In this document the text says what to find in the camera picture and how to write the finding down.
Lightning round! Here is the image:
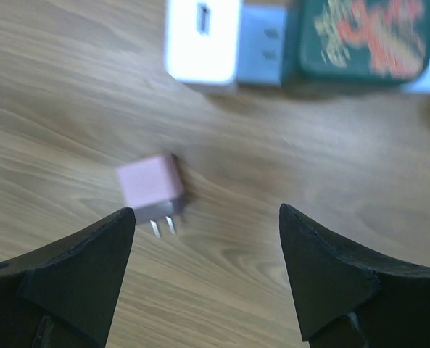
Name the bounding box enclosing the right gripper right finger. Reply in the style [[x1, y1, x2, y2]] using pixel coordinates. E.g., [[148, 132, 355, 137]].
[[279, 204, 430, 347]]

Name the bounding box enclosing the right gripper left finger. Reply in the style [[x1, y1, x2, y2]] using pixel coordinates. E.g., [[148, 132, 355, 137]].
[[0, 207, 136, 347]]

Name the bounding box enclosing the dark green cube socket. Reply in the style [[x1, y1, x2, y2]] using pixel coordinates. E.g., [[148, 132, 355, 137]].
[[280, 1, 430, 88]]

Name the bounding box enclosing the blue power strip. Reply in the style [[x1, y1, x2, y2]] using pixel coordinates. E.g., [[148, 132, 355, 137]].
[[236, 5, 430, 94]]

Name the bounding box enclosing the white cube adapter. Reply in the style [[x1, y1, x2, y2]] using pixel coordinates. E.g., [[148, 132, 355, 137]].
[[164, 0, 244, 95]]

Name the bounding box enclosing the pink cube adapter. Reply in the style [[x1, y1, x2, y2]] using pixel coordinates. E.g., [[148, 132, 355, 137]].
[[117, 152, 187, 238]]

